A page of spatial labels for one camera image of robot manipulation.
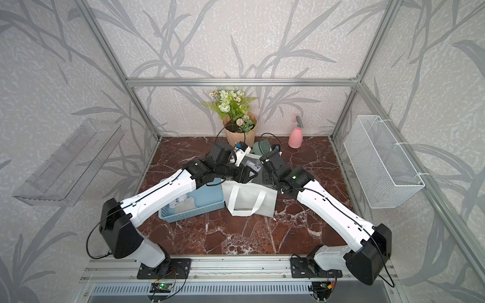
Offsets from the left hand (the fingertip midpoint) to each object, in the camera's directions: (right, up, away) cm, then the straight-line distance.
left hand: (252, 171), depth 76 cm
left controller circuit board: (-35, -43, -5) cm, 56 cm away
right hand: (+7, +1, +2) cm, 7 cm away
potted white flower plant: (-7, +23, +26) cm, 36 cm away
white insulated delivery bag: (+2, -9, -4) cm, 10 cm away
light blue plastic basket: (-23, -16, +18) cm, 33 cm away
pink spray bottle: (+25, +17, +33) cm, 45 cm away
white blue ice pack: (+1, +2, -2) cm, 3 cm away
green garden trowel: (+5, +11, +38) cm, 40 cm away
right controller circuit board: (+28, -45, -3) cm, 53 cm away
